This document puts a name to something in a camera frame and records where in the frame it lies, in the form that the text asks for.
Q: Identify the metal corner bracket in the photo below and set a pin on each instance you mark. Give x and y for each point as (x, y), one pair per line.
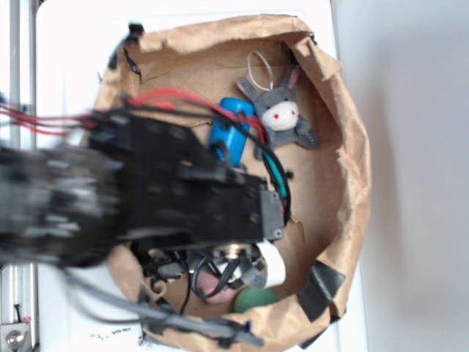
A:
(16, 337)

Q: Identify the brown paper bag bin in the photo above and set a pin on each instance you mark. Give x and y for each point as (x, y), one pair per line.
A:
(331, 189)

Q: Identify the green felt ball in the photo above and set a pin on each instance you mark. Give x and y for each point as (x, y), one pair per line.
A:
(254, 297)

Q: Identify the aluminium extrusion rail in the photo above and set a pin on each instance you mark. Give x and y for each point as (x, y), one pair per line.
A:
(18, 88)

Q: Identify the pink plush bunny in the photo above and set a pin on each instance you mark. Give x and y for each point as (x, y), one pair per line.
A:
(207, 283)

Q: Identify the grey plush donkey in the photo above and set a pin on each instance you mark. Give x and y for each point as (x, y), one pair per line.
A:
(278, 110)

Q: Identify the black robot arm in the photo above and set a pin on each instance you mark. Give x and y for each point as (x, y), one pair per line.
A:
(138, 179)

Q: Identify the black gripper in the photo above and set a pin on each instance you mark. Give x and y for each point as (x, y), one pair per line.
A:
(224, 206)

